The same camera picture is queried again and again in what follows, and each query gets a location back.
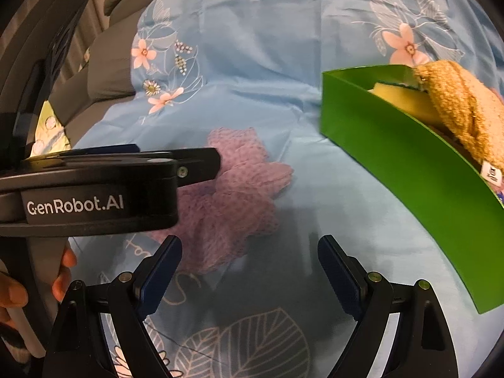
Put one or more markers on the person's left hand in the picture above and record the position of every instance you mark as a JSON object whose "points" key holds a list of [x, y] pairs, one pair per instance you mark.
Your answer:
{"points": [[12, 291]]}

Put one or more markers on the purple mesh cloth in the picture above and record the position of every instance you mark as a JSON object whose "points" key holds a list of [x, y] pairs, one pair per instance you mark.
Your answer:
{"points": [[244, 189]]}

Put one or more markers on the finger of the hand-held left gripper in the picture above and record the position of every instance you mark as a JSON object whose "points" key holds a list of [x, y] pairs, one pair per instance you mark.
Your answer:
{"points": [[197, 165], [106, 150]]}

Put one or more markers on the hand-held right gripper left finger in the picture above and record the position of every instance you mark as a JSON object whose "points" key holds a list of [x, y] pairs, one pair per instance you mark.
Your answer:
{"points": [[159, 275]]}

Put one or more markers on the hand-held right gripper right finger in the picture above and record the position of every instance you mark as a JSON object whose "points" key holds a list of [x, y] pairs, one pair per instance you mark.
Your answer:
{"points": [[340, 279]]}

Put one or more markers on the blue floral bed sheet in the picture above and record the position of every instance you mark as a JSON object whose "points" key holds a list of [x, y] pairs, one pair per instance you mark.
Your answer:
{"points": [[275, 47]]}

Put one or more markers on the yellow green sponge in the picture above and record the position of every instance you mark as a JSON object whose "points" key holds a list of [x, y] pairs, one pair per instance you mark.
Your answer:
{"points": [[401, 94]]}

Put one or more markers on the yellow towel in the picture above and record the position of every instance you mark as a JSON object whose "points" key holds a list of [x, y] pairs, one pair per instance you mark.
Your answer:
{"points": [[460, 102]]}

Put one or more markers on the green cardboard box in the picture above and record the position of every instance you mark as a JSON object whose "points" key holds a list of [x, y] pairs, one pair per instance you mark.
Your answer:
{"points": [[393, 141]]}

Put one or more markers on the cartoon printed blanket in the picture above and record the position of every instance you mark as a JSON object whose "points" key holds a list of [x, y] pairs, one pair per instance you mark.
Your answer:
{"points": [[47, 126]]}

